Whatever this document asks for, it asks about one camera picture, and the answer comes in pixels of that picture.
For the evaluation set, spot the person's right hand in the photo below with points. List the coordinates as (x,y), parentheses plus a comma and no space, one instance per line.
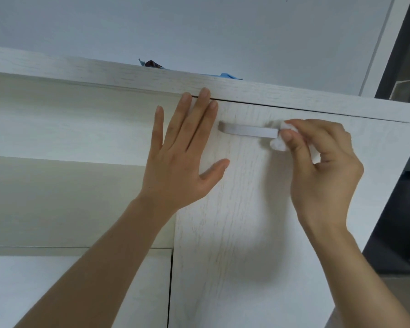
(328,191)

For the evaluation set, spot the person's left hand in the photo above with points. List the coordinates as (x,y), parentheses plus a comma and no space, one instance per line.
(172,174)

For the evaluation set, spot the person's left middle finger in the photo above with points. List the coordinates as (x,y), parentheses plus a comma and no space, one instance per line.
(194,117)

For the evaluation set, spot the person's left little finger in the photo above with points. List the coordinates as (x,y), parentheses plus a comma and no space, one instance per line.
(158,129)

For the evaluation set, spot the person's right thumb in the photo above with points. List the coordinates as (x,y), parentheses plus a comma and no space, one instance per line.
(299,150)

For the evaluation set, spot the person's left thumb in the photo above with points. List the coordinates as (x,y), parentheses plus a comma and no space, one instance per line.
(214,170)

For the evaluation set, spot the white wipe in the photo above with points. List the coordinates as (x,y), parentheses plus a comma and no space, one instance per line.
(277,144)

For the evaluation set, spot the person's left forearm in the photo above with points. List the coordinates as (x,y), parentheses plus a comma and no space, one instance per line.
(99,269)

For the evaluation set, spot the person's right forearm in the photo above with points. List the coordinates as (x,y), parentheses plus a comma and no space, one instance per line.
(362,286)

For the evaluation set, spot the blue cloth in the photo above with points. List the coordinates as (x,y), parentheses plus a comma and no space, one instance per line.
(225,76)

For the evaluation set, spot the white wooden cabinet door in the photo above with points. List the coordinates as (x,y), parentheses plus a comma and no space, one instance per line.
(246,218)

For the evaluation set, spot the dark brown object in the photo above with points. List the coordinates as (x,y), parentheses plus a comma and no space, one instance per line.
(153,64)

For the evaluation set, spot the white wooden cabinet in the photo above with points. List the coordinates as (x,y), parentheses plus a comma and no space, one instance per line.
(54,69)

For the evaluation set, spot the dark furniture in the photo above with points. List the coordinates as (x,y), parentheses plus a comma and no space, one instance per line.
(396,228)

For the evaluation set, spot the dark glass panel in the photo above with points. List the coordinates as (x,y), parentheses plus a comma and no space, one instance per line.
(408,37)

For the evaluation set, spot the white smooth cabinet door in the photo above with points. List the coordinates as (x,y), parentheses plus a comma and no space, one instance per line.
(20,290)

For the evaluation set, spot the white door frame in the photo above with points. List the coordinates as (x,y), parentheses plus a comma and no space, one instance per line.
(382,47)

